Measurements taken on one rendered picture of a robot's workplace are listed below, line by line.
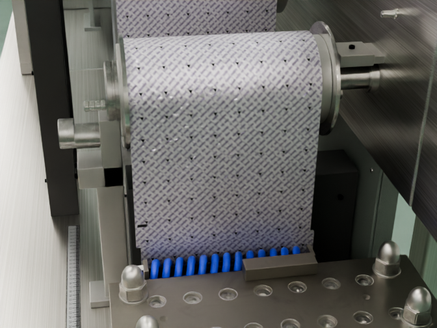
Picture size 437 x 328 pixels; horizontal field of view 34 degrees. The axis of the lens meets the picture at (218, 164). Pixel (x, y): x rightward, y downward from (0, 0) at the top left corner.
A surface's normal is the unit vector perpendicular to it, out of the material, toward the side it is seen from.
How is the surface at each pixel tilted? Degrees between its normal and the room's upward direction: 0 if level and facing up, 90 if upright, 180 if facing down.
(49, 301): 0
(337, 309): 0
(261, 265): 0
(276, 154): 90
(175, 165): 90
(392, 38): 90
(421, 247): 90
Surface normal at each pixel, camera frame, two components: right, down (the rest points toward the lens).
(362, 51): 0.01, -0.88
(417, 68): -0.99, 0.07
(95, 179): 0.17, 0.48
